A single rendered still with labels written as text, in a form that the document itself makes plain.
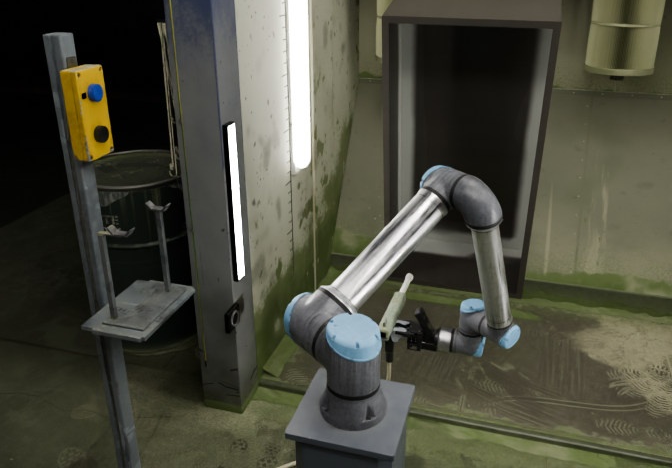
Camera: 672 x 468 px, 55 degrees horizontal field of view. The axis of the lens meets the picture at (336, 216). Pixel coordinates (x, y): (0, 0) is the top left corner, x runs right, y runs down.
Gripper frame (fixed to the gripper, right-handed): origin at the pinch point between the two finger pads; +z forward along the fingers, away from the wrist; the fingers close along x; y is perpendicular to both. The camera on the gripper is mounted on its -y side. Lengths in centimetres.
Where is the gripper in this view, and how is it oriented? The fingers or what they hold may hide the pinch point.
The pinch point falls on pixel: (387, 324)
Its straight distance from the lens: 252.7
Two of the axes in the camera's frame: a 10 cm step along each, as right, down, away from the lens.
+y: 0.0, 9.1, 4.0
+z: -9.5, -1.2, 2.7
